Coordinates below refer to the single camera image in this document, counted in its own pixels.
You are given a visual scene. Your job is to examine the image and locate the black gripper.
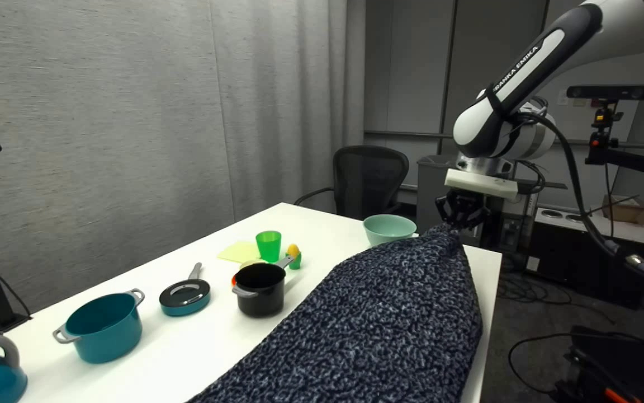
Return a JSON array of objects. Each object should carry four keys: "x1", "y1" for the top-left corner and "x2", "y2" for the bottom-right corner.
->
[{"x1": 438, "y1": 190, "x2": 507, "y2": 240}]

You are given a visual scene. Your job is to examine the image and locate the dark blue knitted blanket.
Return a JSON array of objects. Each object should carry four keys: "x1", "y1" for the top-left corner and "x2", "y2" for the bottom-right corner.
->
[{"x1": 185, "y1": 227, "x2": 487, "y2": 403}]

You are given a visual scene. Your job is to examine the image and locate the mint green bowl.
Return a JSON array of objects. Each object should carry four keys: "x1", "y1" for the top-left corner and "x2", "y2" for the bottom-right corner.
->
[{"x1": 360, "y1": 211, "x2": 420, "y2": 248}]

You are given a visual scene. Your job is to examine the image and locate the black office chair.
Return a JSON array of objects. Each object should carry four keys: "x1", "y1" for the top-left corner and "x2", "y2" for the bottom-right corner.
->
[{"x1": 331, "y1": 143, "x2": 413, "y2": 222}]

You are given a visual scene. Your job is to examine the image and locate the black cabinet with white top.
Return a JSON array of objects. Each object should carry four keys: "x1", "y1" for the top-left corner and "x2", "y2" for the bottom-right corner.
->
[{"x1": 531, "y1": 206, "x2": 644, "y2": 310}]

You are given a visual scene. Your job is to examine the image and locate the brown cardboard box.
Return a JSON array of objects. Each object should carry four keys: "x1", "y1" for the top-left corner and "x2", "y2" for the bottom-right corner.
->
[{"x1": 601, "y1": 194, "x2": 644, "y2": 228}]

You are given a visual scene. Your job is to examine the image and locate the yellow toy corn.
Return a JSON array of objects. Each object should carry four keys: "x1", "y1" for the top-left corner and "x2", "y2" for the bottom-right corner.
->
[{"x1": 282, "y1": 241, "x2": 303, "y2": 272}]

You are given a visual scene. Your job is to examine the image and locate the green plastic cup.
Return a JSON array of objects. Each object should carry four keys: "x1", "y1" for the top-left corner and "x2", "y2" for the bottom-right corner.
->
[{"x1": 252, "y1": 228, "x2": 283, "y2": 265}]

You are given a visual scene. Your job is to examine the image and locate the black case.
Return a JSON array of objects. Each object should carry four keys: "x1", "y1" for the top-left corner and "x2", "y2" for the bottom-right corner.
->
[{"x1": 555, "y1": 325, "x2": 644, "y2": 403}]

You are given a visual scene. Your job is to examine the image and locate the black pot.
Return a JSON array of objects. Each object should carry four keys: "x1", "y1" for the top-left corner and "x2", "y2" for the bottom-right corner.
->
[{"x1": 227, "y1": 259, "x2": 291, "y2": 319}]

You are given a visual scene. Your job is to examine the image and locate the pale yellow flat piece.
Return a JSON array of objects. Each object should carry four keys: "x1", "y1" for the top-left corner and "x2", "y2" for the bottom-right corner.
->
[{"x1": 215, "y1": 238, "x2": 265, "y2": 268}]

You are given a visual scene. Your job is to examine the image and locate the dark frying pan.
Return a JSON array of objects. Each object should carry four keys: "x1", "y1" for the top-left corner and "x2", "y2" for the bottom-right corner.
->
[{"x1": 156, "y1": 259, "x2": 215, "y2": 319}]

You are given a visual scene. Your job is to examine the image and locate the grey curtain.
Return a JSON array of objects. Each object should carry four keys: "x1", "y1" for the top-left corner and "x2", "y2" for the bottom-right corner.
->
[{"x1": 0, "y1": 0, "x2": 368, "y2": 331}]

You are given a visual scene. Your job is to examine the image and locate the teal toy pot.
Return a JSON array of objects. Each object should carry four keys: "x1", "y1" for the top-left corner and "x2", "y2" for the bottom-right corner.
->
[{"x1": 50, "y1": 287, "x2": 148, "y2": 368}]

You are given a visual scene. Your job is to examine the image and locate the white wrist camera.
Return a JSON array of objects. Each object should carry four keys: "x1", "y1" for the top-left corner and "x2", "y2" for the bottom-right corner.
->
[{"x1": 443, "y1": 166, "x2": 524, "y2": 202}]

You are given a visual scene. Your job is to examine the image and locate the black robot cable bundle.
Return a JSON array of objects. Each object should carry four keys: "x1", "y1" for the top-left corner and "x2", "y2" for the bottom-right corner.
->
[{"x1": 535, "y1": 112, "x2": 644, "y2": 287}]

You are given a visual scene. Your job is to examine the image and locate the black floor cable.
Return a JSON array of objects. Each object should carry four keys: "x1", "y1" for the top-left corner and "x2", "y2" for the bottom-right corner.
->
[{"x1": 506, "y1": 328, "x2": 586, "y2": 399}]

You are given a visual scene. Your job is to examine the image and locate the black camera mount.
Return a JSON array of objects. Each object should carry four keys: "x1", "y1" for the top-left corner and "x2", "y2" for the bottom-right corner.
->
[{"x1": 586, "y1": 99, "x2": 623, "y2": 160}]

